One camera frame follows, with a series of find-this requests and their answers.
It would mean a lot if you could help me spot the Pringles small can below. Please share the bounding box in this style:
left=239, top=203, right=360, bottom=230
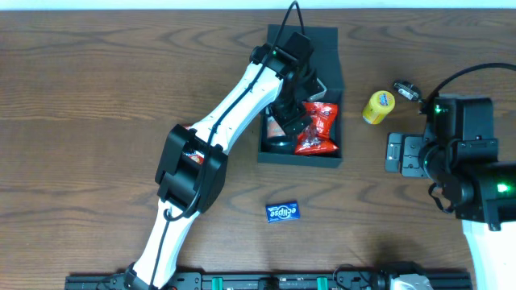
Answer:
left=263, top=108, right=295, bottom=155

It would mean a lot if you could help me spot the red Hacks candy bag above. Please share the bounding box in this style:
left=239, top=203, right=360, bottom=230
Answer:
left=294, top=102, right=339, bottom=155

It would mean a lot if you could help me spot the yellow Mentos bottle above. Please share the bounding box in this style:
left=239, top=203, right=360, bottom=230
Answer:
left=362, top=90, right=396, bottom=125

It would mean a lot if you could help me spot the Hello Panda red box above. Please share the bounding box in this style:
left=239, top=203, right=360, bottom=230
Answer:
left=182, top=137, right=205, bottom=165

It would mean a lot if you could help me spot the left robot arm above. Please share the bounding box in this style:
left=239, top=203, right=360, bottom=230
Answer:
left=124, top=44, right=314, bottom=289

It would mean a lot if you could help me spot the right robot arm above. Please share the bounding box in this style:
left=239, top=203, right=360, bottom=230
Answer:
left=385, top=95, right=515, bottom=289

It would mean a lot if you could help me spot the dark green open box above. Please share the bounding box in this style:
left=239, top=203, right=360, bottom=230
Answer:
left=257, top=27, right=345, bottom=168

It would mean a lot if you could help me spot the blue Eclipse mint tin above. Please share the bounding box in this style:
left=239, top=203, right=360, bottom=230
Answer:
left=265, top=201, right=301, bottom=223

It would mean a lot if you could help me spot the black mounting rail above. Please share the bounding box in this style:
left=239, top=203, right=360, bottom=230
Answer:
left=64, top=262, right=473, bottom=290

